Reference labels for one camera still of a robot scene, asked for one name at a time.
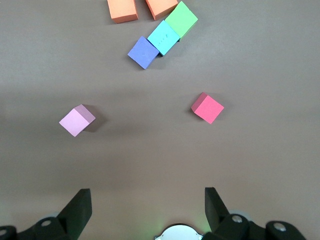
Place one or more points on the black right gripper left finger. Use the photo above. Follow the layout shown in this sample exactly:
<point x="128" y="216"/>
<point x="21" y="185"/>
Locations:
<point x="72" y="220"/>

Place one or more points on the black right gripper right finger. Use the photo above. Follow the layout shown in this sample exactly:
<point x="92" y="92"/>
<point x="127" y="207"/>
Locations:
<point x="220" y="220"/>

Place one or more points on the pink foam cube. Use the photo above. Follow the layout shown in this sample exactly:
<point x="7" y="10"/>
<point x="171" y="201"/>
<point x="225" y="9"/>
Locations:
<point x="75" y="121"/>

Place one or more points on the purple foam cube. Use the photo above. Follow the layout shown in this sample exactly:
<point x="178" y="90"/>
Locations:
<point x="143" y="53"/>

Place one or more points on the brown table cover sheet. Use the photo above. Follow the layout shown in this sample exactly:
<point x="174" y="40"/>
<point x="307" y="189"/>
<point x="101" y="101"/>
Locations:
<point x="160" y="155"/>

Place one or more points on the red foam cube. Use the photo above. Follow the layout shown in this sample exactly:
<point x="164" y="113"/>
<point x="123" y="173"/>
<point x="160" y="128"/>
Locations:
<point x="208" y="110"/>

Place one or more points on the light cyan foam cube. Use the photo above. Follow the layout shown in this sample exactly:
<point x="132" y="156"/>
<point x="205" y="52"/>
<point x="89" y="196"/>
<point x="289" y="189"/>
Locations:
<point x="163" y="37"/>

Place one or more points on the green foam cube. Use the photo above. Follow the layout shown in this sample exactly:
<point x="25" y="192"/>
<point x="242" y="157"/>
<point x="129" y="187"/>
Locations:
<point x="181" y="18"/>

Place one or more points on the orange foam cube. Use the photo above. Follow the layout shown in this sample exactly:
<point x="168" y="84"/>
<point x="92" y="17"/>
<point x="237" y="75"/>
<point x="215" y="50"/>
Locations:
<point x="122" y="11"/>
<point x="160" y="8"/>

